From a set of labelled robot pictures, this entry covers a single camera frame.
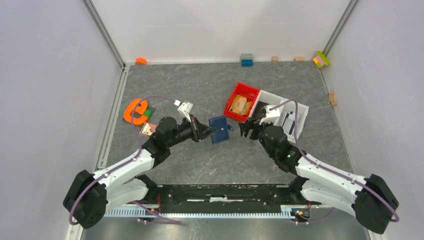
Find navy blue card holder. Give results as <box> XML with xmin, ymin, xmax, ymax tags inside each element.
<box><xmin>208</xmin><ymin>115</ymin><xmax>234</xmax><ymax>145</ymax></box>

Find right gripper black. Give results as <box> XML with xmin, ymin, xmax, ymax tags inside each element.
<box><xmin>238</xmin><ymin>116</ymin><xmax>275</xmax><ymax>159</ymax></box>

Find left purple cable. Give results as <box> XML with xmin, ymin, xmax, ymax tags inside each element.
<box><xmin>68</xmin><ymin>95</ymin><xmax>182</xmax><ymax>226</ymax></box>

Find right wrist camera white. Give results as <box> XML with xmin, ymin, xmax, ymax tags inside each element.
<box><xmin>259</xmin><ymin>105</ymin><xmax>281</xmax><ymax>125</ymax></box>

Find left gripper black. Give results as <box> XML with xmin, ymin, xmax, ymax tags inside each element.
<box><xmin>166</xmin><ymin>114</ymin><xmax>216</xmax><ymax>148</ymax></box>

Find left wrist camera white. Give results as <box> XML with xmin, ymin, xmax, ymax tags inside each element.
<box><xmin>174</xmin><ymin>99</ymin><xmax>193</xmax><ymax>122</ymax></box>

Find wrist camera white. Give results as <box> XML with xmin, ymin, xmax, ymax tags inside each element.
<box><xmin>174</xmin><ymin>99</ymin><xmax>193</xmax><ymax>122</ymax></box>
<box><xmin>259</xmin><ymin>105</ymin><xmax>281</xmax><ymax>125</ymax></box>

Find green toy block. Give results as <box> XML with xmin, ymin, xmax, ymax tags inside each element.
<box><xmin>143</xmin><ymin>109</ymin><xmax>154</xmax><ymax>118</ymax></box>

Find white plastic bin left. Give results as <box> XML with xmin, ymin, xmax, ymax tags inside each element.
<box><xmin>248</xmin><ymin>89</ymin><xmax>286</xmax><ymax>118</ymax></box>

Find green pink toy brick stack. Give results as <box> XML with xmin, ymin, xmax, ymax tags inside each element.
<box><xmin>312</xmin><ymin>51</ymin><xmax>331</xmax><ymax>69</ymax></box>

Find black white cards in bin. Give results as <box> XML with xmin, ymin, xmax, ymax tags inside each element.
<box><xmin>280</xmin><ymin>111</ymin><xmax>302</xmax><ymax>136</ymax></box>

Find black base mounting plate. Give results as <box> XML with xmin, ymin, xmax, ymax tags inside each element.
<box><xmin>139</xmin><ymin>184</ymin><xmax>309</xmax><ymax>214</ymax></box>

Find flat tan wooden block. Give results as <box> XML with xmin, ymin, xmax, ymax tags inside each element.
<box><xmin>294</xmin><ymin>56</ymin><xmax>305</xmax><ymax>62</ymax></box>

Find white plastic bin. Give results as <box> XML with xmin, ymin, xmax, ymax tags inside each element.
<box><xmin>274</xmin><ymin>101</ymin><xmax>309</xmax><ymax>143</ymax></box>
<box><xmin>248</xmin><ymin>89</ymin><xmax>286</xmax><ymax>118</ymax></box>

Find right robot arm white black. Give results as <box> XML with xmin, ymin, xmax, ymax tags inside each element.
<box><xmin>238</xmin><ymin>120</ymin><xmax>400</xmax><ymax>235</ymax></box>

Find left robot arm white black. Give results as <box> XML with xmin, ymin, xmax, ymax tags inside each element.
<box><xmin>62</xmin><ymin>114</ymin><xmax>216</xmax><ymax>229</ymax></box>

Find orange round cap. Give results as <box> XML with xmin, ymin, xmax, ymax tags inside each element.
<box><xmin>134</xmin><ymin>57</ymin><xmax>147</xmax><ymax>65</ymax></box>

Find curved tan wooden piece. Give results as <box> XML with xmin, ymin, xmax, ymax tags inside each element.
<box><xmin>328</xmin><ymin>92</ymin><xmax>337</xmax><ymax>108</ymax></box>

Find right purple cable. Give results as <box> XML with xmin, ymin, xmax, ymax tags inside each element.
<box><xmin>268</xmin><ymin>98</ymin><xmax>401</xmax><ymax>226</ymax></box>

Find white plastic bin right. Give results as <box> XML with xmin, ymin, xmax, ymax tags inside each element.
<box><xmin>274</xmin><ymin>101</ymin><xmax>309</xmax><ymax>143</ymax></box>

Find blue grey toy brick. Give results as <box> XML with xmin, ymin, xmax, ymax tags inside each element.
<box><xmin>240</xmin><ymin>53</ymin><xmax>254</xmax><ymax>67</ymax></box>

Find orange plastic letter shape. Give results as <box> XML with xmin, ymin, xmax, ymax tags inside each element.
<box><xmin>123</xmin><ymin>98</ymin><xmax>149</xmax><ymax>126</ymax></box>

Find red plastic bin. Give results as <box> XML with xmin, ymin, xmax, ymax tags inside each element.
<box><xmin>223</xmin><ymin>82</ymin><xmax>260</xmax><ymax>122</ymax></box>

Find purple cable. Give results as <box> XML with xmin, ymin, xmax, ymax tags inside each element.
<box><xmin>268</xmin><ymin>98</ymin><xmax>401</xmax><ymax>226</ymax></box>
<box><xmin>68</xmin><ymin>95</ymin><xmax>182</xmax><ymax>226</ymax></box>

